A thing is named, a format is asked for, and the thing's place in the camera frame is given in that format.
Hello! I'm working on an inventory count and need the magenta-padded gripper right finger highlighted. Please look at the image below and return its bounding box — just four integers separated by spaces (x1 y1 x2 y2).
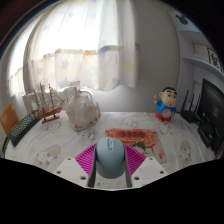
123 144 169 189

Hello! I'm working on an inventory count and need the light blue computer mouse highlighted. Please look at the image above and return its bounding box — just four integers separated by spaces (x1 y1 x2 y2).
95 136 128 180

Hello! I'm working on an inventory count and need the white printed tablecloth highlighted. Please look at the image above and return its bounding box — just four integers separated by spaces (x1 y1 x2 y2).
3 110 218 176

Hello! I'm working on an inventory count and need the black router with antennas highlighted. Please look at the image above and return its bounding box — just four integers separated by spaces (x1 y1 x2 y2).
180 89 203 124

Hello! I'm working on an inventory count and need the dark keyboard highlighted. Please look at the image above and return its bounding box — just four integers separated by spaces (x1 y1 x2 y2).
8 110 43 148

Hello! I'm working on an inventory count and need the white sheer star curtain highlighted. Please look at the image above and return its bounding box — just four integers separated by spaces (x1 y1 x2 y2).
8 0 141 98

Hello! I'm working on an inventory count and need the cartoon boy figurine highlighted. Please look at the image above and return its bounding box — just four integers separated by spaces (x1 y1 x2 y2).
153 86 178 123

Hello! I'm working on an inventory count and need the orange wooden chair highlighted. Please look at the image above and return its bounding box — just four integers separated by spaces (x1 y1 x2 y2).
0 103 20 138

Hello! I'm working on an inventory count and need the large white conch shell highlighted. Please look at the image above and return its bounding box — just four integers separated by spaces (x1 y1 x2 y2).
65 88 102 132

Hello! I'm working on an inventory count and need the black box under monitor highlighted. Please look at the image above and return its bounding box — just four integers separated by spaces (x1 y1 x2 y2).
197 121 216 148

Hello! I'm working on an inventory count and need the white radiator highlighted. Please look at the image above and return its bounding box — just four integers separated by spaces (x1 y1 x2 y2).
21 81 96 113

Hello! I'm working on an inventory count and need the red printed mouse pad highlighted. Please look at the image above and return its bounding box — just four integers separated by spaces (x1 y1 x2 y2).
104 128 168 164

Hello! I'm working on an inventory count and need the black monitor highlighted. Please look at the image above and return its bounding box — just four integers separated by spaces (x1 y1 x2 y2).
199 78 224 156

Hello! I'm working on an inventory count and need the white shelf unit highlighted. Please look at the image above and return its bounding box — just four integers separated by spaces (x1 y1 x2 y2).
169 9 224 111

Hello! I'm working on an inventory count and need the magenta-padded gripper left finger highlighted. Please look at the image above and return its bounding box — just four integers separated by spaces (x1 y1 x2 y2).
53 143 99 189

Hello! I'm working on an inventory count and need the wooden model sailing ship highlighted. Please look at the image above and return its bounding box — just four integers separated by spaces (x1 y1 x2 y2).
33 83 67 124

